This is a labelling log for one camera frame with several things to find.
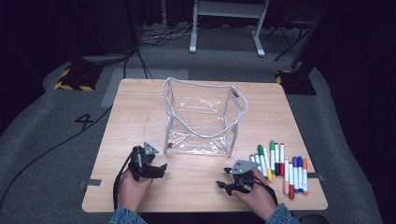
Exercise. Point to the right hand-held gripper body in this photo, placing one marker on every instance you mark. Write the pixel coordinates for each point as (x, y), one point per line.
(243, 166)

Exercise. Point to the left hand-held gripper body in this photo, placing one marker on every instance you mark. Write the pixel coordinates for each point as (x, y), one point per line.
(141, 161)

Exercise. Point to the group of coloured markers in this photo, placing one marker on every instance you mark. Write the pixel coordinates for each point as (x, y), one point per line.
(281, 155)

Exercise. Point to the clear plastic bag white trim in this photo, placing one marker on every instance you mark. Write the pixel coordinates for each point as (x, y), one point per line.
(202, 109)

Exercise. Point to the person's left hand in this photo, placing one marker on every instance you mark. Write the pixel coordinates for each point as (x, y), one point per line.
(132, 193)

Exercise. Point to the person's right hand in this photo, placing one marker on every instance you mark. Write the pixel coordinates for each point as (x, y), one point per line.
(260, 200)

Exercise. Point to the grey tape piece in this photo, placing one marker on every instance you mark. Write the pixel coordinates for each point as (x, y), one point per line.
(93, 182)
(319, 176)

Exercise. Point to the yellow-black striped stand base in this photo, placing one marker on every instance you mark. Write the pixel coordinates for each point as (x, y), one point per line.
(295, 84)
(77, 77)

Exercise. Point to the black folding stand legs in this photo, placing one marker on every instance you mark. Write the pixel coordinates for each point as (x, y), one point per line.
(292, 45)

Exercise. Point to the white metal desk frame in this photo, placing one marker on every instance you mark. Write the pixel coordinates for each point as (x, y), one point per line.
(193, 31)

